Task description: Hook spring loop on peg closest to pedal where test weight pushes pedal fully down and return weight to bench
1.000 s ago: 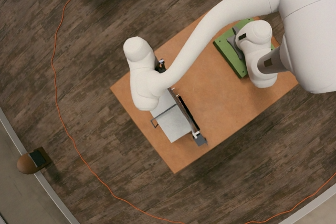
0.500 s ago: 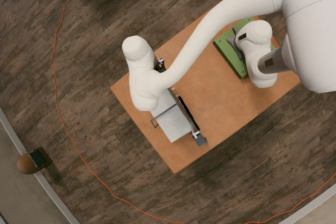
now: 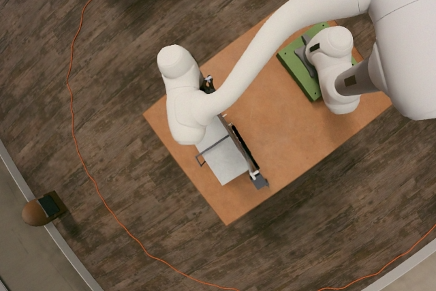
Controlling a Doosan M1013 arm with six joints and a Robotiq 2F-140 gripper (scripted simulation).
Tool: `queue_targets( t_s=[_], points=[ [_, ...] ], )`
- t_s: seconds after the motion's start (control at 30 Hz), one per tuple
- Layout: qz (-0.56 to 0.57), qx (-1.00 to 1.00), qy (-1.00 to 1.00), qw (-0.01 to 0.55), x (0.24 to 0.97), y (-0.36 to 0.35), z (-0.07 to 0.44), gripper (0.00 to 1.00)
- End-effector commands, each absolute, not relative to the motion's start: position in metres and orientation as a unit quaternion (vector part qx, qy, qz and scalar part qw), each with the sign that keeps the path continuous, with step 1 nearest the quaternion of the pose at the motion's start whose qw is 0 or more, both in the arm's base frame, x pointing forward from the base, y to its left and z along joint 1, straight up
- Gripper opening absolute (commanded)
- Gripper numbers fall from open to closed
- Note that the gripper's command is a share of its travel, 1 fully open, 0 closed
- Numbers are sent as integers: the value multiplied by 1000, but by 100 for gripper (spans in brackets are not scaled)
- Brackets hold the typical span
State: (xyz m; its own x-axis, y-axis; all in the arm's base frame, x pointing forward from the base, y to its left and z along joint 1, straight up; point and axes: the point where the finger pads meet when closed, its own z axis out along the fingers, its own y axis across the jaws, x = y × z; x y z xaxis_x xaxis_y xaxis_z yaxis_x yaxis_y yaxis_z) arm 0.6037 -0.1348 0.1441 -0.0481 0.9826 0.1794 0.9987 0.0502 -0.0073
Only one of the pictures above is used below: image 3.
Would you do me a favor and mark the black thin rod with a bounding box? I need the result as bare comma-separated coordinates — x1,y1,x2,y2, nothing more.
231,125,260,175

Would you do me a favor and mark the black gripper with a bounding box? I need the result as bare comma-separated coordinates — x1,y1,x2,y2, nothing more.
200,75,214,91

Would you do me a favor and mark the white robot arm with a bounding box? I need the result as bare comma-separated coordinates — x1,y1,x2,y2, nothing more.
157,0,436,145

